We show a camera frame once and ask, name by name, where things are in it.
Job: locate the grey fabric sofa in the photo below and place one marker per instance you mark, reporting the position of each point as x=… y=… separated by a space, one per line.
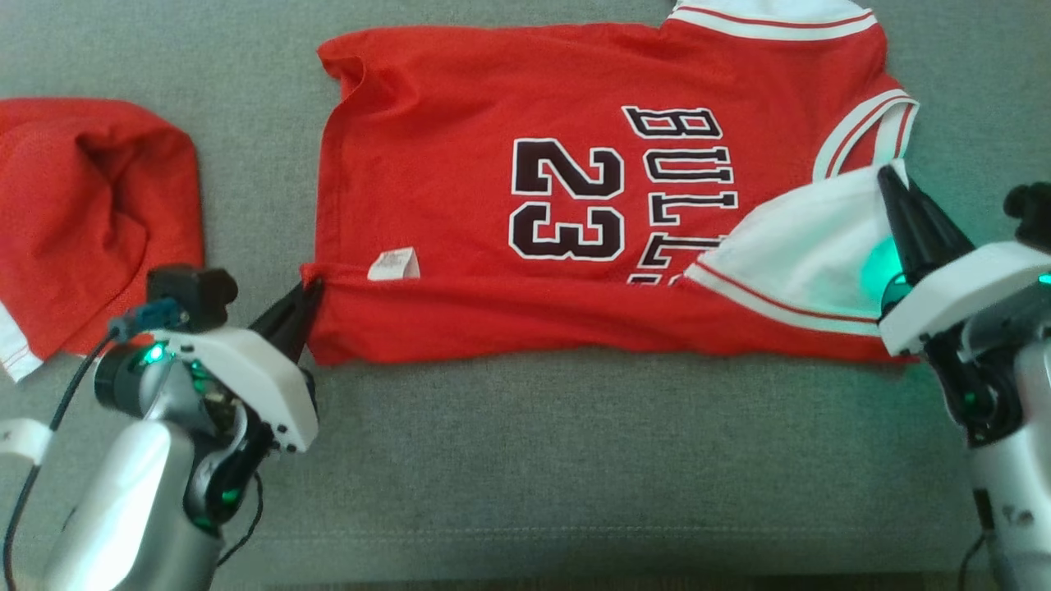
x=525 y=460

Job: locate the red shorts with white trim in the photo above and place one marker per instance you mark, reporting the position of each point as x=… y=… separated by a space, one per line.
x=82 y=205

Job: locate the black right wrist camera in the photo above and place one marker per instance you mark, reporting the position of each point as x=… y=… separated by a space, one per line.
x=1030 y=213

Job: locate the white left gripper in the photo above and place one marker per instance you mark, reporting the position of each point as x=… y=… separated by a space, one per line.
x=263 y=377

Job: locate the red Bulls 23 jersey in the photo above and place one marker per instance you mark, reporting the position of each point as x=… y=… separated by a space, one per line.
x=452 y=123

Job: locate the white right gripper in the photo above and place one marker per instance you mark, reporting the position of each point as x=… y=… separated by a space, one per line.
x=961 y=287

